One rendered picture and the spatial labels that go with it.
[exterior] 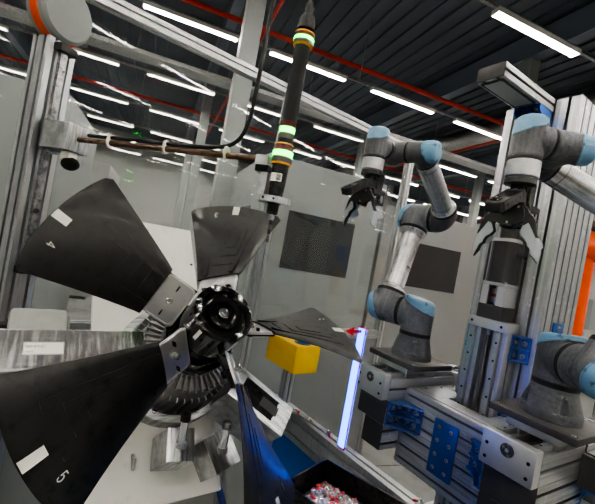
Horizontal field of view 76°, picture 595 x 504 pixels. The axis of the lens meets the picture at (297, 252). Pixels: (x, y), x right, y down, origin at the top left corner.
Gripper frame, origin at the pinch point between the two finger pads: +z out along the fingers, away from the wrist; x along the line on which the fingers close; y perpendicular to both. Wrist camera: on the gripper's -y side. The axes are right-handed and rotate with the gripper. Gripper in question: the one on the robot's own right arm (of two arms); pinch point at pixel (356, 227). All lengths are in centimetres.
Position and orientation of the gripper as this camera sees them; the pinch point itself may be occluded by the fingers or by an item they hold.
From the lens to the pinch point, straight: 133.4
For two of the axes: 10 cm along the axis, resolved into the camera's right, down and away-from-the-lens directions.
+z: -1.8, 9.8, 0.1
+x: -5.9, -1.1, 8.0
